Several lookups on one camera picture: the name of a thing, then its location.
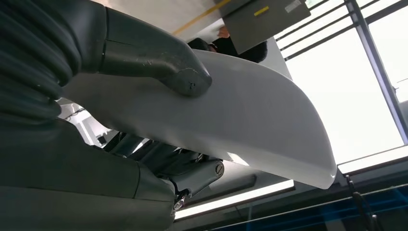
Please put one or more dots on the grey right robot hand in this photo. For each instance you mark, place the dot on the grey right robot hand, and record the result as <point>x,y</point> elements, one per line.
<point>63,191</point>

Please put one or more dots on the yellow tape on workbench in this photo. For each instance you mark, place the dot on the yellow tape on workbench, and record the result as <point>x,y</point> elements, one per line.
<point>204,16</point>

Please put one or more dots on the ceiling light strip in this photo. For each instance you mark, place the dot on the ceiling light strip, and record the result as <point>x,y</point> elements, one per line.
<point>239,198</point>

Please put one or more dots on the person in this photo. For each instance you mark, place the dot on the person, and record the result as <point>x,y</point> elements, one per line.
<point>251,52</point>

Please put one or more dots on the grey box yellow sticker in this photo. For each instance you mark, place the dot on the grey box yellow sticker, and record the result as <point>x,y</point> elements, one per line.
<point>271,28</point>

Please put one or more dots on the dark window frame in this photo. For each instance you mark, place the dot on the dark window frame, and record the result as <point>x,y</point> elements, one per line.
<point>377,63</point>

